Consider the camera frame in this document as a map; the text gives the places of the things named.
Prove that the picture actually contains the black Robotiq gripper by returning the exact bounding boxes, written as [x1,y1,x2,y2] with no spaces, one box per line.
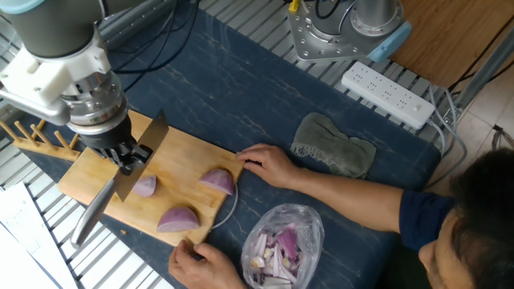
[78,116,156,177]

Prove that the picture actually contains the small purple onion wedge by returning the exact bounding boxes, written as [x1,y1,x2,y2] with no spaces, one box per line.
[132,175,157,198]

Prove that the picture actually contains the steel cleaver knife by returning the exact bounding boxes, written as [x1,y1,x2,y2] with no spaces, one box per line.
[70,108,170,249]

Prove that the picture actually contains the wooden cutting board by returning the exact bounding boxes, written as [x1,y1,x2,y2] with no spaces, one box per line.
[57,108,246,247]

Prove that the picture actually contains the grey green cloth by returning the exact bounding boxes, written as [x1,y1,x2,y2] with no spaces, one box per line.
[289,112,377,181]

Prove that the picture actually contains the person right forearm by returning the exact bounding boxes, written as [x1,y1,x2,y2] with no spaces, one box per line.
[288,168,405,234]

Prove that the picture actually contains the person left hand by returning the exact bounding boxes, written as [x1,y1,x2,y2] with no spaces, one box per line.
[168,239,246,289]

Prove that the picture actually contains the person right hand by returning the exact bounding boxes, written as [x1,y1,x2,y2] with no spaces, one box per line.
[235,143,302,189]

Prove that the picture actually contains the silver wrist coupling flange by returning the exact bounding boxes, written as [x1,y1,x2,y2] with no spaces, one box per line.
[59,71,129,136]

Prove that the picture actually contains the large purple onion quarter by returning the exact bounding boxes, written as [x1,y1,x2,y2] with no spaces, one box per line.
[157,206,201,234]

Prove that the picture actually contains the wooden peg dish rack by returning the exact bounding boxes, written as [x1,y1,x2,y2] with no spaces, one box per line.
[0,118,81,162]

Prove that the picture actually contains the medium purple onion quarter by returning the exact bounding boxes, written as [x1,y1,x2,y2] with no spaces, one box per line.
[198,168,236,197]

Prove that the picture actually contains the silver vented wrist box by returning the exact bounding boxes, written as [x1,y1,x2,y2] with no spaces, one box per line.
[0,88,72,126]

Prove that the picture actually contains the white paper sheet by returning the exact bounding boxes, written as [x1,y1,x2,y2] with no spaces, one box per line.
[0,224,61,289]
[0,182,80,289]

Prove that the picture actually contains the dark blue marbled mat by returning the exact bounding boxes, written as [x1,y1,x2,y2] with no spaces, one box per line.
[7,7,443,289]

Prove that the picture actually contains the purple onion chunk in bag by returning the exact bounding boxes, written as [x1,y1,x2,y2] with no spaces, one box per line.
[276,226,299,260]

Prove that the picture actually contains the clear plastic bag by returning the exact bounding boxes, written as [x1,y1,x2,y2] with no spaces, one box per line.
[239,203,325,289]

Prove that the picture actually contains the white power strip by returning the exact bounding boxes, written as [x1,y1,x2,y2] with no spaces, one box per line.
[341,60,437,131]

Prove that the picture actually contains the dark green trousers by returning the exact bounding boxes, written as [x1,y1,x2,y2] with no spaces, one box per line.
[375,240,433,289]

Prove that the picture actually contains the dark blue shirt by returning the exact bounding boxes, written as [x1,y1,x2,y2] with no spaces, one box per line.
[398,189,457,252]

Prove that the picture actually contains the brown wooden panel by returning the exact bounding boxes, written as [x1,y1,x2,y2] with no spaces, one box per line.
[388,0,514,89]

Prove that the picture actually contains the person head dark hair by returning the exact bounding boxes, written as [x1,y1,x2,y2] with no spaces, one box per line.
[417,148,514,289]

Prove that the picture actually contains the aluminium profile beam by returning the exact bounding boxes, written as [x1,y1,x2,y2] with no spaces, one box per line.
[453,26,514,112]

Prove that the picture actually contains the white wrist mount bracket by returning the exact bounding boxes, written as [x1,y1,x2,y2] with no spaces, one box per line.
[0,38,112,108]

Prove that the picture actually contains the metal wire hanging loop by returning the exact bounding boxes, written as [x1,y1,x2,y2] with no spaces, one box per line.
[210,182,240,230]

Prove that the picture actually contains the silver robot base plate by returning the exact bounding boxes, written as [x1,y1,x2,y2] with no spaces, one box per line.
[288,2,377,64]

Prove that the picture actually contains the grey power strip cable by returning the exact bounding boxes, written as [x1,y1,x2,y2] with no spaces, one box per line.
[425,83,469,188]

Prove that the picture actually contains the dark cable bundle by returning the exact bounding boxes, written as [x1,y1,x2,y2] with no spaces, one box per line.
[492,124,514,152]

